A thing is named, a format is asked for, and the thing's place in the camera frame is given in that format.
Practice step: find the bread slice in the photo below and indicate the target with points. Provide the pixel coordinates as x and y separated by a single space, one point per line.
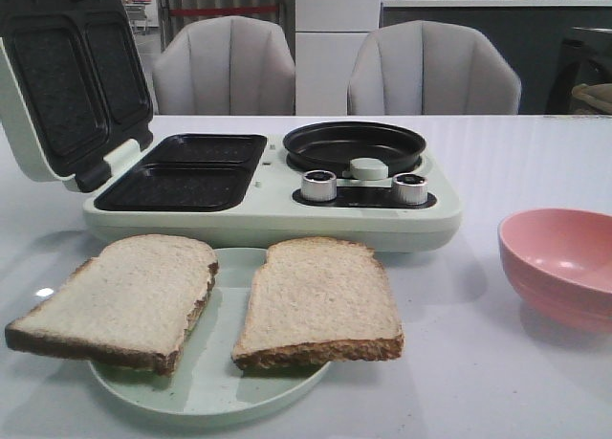
317 300
131 306

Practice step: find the pink bowl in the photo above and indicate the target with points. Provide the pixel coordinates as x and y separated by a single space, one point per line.
559 262

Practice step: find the breakfast maker hinged lid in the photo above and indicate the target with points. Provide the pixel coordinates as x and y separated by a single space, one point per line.
72 88

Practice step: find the mint green breakfast maker base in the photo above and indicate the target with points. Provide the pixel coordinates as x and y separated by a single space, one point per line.
241 191

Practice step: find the left silver control knob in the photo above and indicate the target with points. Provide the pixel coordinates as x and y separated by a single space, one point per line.
318 186

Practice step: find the silver control knob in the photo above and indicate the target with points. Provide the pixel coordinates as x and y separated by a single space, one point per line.
318 186
409 189

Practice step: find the black round frying pan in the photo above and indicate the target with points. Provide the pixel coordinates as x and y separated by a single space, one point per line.
332 145

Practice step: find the right silver control knob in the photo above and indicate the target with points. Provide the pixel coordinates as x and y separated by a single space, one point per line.
409 189

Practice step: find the left grey upholstered chair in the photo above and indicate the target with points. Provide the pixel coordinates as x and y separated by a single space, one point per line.
232 65

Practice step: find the grey upholstered chair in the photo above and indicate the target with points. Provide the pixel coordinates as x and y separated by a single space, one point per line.
431 68
232 65

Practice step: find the right grey upholstered chair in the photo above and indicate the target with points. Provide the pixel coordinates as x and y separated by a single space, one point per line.
431 68

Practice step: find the white refrigerator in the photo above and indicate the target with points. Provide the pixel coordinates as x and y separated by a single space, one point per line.
328 36

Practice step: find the mint green round plate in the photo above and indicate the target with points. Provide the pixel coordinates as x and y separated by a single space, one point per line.
207 386

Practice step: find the red belt stanchion barrier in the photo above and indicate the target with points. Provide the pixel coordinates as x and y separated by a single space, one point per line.
225 11

